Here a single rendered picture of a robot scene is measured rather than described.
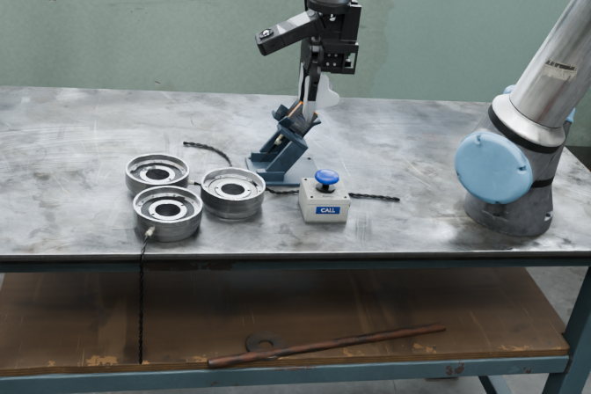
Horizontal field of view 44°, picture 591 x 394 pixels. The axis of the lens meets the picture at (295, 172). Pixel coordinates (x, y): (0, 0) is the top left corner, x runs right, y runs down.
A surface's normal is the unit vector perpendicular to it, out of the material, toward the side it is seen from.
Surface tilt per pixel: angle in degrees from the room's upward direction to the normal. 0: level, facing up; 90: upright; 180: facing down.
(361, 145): 0
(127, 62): 90
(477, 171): 97
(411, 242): 0
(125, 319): 0
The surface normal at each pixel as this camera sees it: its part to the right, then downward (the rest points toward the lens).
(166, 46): 0.16, 0.49
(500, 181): -0.59, 0.44
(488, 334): 0.11, -0.87
